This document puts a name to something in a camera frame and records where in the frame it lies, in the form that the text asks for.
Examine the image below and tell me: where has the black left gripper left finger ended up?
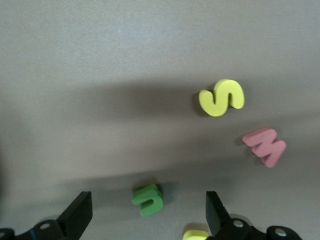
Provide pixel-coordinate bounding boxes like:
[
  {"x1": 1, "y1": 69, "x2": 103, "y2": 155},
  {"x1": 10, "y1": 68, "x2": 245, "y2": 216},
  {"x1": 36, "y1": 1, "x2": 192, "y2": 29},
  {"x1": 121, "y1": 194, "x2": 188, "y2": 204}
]
[{"x1": 0, "y1": 191, "x2": 93, "y2": 240}]

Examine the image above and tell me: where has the green foam letter u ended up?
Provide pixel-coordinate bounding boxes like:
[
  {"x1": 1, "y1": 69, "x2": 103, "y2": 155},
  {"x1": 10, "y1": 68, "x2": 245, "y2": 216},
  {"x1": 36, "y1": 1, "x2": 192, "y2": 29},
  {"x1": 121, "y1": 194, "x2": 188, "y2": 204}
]
[{"x1": 131, "y1": 184, "x2": 165, "y2": 217}]

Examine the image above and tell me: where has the yellow foam letter S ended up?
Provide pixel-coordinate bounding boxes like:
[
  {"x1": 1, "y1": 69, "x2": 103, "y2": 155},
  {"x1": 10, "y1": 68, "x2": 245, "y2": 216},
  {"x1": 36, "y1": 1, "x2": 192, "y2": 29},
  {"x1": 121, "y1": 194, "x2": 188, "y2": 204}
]
[{"x1": 199, "y1": 79, "x2": 245, "y2": 118}]

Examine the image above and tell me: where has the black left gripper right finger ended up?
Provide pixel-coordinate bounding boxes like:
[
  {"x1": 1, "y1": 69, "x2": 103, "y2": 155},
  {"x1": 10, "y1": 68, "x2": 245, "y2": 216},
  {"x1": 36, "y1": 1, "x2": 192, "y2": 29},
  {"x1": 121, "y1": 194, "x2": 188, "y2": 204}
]
[{"x1": 205, "y1": 190, "x2": 302, "y2": 240}]

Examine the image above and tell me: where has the yellow foam letter u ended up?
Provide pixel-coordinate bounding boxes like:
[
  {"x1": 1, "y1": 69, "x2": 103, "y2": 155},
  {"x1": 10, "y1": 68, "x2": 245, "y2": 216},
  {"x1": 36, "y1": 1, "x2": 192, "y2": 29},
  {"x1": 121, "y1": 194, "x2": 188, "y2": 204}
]
[{"x1": 181, "y1": 229, "x2": 210, "y2": 240}]

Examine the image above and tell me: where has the pink foam letter W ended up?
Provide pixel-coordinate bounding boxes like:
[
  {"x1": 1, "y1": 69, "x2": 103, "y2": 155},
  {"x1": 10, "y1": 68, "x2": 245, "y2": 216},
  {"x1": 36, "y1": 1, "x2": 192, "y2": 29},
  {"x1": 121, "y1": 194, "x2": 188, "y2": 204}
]
[{"x1": 241, "y1": 126, "x2": 287, "y2": 169}]

